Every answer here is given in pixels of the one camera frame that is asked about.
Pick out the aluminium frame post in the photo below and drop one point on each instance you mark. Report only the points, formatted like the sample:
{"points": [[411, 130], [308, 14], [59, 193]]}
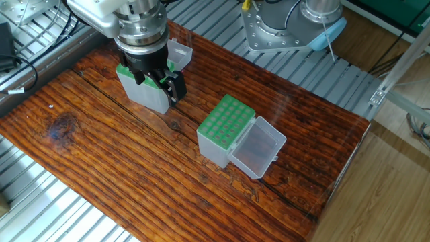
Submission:
{"points": [[377, 95]]}

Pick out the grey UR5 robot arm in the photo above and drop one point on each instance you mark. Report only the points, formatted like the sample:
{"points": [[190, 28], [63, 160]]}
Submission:
{"points": [[101, 13]]}

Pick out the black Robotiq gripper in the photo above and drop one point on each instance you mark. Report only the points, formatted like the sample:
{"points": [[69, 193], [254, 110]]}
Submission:
{"points": [[142, 59]]}

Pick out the silver robot mount plate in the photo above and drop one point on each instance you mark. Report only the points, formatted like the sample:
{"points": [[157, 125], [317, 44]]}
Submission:
{"points": [[259, 33]]}

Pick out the clear green-rack pipette tip box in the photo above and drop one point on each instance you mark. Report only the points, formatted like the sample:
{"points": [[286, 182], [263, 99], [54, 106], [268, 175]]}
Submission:
{"points": [[215, 148], [144, 97]]}

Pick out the black box device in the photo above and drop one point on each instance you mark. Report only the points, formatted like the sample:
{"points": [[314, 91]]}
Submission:
{"points": [[5, 44]]}

